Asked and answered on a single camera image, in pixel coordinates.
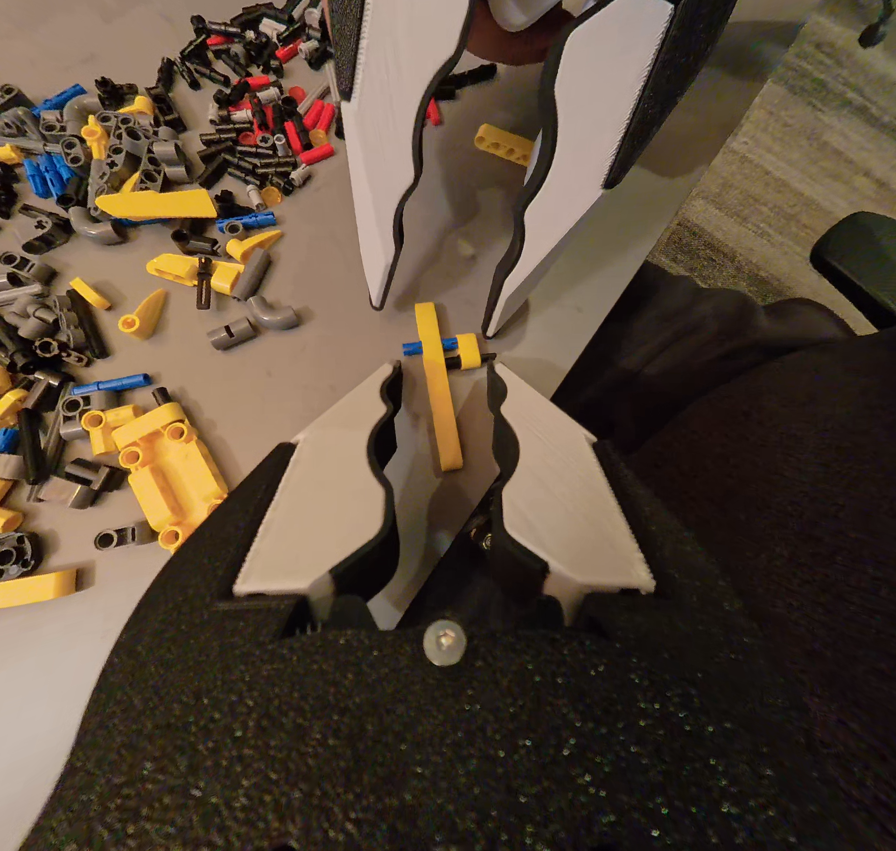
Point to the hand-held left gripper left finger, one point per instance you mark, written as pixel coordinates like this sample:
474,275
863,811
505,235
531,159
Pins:
315,508

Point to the yellow wedge piece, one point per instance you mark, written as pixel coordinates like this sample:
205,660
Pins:
252,246

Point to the small yellow connector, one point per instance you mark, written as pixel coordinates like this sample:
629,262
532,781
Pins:
467,350

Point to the long yellow fairing panel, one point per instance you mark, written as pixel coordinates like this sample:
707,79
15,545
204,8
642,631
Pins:
154,204

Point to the short blue pin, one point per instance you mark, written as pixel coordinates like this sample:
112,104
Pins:
414,347

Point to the yellow slotted panel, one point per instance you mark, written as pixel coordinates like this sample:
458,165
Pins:
171,267

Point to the black chair armrest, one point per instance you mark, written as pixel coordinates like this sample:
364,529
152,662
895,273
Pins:
861,263

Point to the black axle connector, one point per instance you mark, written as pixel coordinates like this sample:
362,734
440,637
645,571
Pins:
204,288

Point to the grey straight tube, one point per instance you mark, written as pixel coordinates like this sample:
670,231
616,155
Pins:
253,274
231,333

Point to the pile of black red pins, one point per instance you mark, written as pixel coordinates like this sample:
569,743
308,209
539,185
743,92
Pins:
259,158

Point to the yellow brick assembly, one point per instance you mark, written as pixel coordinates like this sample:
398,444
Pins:
168,466

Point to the person's black sweater torso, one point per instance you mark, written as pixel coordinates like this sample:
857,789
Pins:
770,515

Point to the yellow holed beam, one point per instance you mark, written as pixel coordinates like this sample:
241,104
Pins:
500,141
441,403

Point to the black chair base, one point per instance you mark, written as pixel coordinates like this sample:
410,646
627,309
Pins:
875,29

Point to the long blue axle pin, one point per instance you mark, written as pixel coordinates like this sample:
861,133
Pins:
245,221

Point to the yellow tooth piece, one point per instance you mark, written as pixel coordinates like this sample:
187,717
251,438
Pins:
143,315

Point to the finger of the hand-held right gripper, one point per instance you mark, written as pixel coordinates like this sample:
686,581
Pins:
595,130
392,95

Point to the person's right hand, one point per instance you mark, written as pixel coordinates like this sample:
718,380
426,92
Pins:
511,50

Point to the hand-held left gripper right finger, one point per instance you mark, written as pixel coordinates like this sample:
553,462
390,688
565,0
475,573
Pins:
567,508

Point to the grey elbow pipe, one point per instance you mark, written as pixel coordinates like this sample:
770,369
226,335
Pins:
269,312

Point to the pile of yellow grey bricks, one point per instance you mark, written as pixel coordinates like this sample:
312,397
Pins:
126,144

